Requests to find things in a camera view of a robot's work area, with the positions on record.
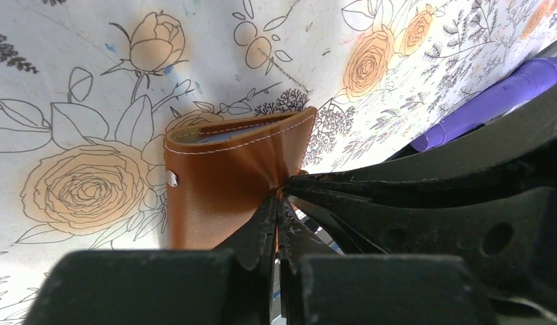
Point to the floral tablecloth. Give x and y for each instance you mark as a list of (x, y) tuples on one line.
[(88, 90)]

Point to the purple marker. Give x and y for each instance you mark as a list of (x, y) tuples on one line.
[(529, 80)]

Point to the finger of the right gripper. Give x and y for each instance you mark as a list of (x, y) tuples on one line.
[(514, 155), (510, 244)]

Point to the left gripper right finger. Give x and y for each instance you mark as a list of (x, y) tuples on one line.
[(321, 286)]

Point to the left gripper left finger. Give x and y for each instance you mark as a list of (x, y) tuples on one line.
[(230, 284)]

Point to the brown leather card holder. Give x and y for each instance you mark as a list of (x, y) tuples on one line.
[(219, 173)]

